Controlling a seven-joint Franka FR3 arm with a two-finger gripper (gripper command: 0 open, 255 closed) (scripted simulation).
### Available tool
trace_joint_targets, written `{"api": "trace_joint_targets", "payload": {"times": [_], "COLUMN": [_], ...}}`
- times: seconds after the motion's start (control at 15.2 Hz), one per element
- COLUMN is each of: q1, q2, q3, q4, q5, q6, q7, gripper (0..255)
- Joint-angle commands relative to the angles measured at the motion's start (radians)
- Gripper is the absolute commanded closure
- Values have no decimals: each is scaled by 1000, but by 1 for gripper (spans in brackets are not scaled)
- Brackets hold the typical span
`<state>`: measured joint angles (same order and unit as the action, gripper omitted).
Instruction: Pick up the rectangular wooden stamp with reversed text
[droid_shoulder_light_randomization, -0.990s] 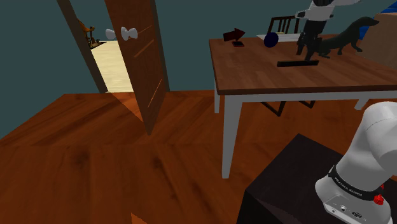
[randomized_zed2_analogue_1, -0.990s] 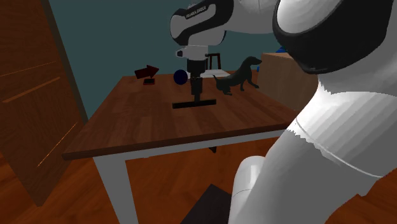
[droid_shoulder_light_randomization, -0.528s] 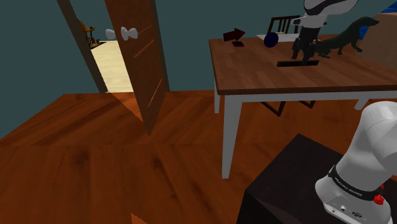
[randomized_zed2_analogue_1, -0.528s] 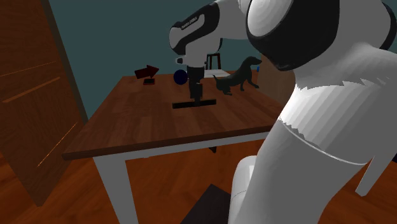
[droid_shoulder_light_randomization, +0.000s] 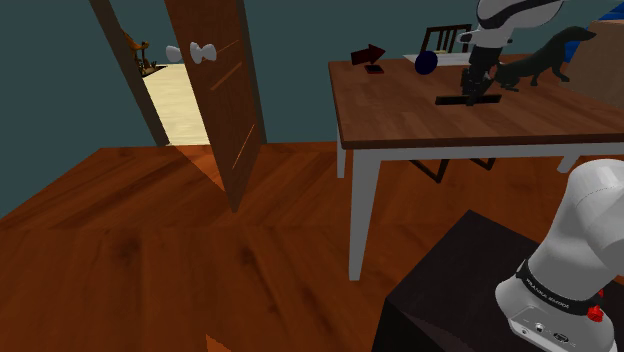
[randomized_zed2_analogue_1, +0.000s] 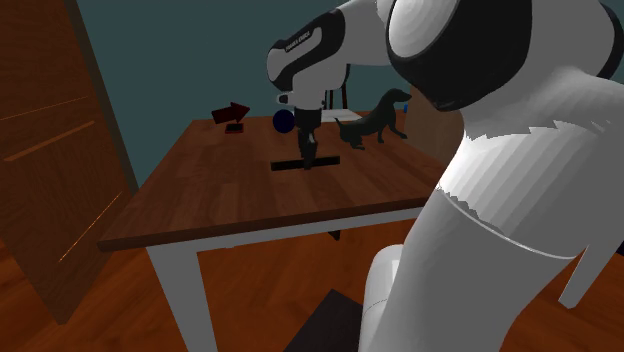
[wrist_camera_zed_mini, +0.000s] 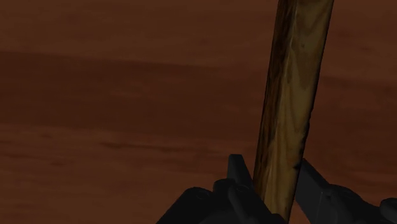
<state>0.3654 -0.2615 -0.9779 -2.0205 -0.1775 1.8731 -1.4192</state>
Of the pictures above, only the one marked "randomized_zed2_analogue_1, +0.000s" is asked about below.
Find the brown box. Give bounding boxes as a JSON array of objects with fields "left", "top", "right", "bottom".
[{"left": 403, "top": 85, "right": 465, "bottom": 168}]

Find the dark blue ball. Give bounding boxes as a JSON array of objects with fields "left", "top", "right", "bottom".
[{"left": 272, "top": 108, "right": 297, "bottom": 134}]

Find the red arrow figure, black base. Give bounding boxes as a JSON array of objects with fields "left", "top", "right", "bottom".
[{"left": 210, "top": 101, "right": 252, "bottom": 135}]

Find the chair with white seat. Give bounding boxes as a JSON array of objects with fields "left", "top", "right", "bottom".
[{"left": 321, "top": 63, "right": 363, "bottom": 124}]

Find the black dog figure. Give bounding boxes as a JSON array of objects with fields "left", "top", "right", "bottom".
[{"left": 334, "top": 88, "right": 413, "bottom": 151}]

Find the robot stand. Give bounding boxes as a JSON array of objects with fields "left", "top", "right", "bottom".
[{"left": 284, "top": 288, "right": 365, "bottom": 352}]

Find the wooden table with white legs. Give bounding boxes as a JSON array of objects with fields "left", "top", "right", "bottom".
[{"left": 96, "top": 110, "right": 608, "bottom": 352}]

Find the black flat bar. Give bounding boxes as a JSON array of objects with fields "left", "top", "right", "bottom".
[{"left": 270, "top": 155, "right": 341, "bottom": 172}]

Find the brown wooden door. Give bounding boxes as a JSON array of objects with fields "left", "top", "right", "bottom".
[{"left": 0, "top": 0, "right": 141, "bottom": 326}]

